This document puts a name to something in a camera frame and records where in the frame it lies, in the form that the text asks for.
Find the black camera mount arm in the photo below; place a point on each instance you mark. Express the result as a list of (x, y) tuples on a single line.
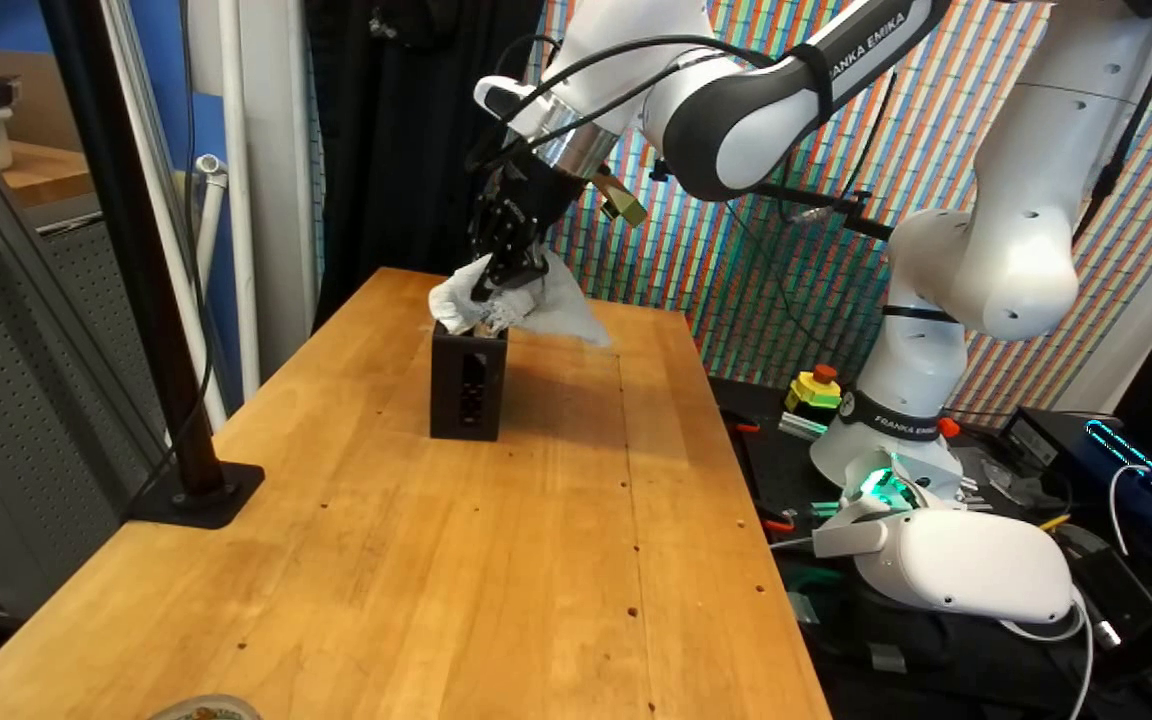
[(790, 200)]

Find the yellow red emergency button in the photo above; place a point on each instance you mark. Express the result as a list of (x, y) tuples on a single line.
[(815, 390)]

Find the white VR headset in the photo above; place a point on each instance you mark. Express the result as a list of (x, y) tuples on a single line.
[(961, 562)]

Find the colourful striped backdrop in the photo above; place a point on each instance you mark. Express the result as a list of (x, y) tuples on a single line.
[(762, 294)]

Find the black perforated box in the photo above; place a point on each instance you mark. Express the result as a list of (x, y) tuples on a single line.
[(466, 395)]

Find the aluminium frame post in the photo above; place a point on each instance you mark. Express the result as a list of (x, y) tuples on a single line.
[(160, 200)]

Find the black pole stand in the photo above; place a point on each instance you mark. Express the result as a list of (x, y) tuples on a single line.
[(198, 492)]

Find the black curtain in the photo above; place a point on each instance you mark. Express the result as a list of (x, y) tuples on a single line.
[(391, 133)]

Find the aluminium frame rail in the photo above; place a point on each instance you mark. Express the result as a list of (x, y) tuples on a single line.
[(28, 242)]

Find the wooden shelf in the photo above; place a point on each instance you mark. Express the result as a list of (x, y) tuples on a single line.
[(17, 180)]

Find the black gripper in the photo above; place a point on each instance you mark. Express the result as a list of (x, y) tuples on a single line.
[(521, 200)]

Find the grey perforated metal panel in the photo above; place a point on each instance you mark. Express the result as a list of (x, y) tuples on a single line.
[(17, 402)]

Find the white terry towel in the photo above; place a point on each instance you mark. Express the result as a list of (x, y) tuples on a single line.
[(562, 311)]

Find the black equipment cart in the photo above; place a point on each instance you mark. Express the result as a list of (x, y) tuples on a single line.
[(950, 667)]

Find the black case blue edges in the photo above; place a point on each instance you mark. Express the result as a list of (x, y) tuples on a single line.
[(1148, 492)]

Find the white pipe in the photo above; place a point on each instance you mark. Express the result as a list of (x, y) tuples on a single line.
[(209, 265)]

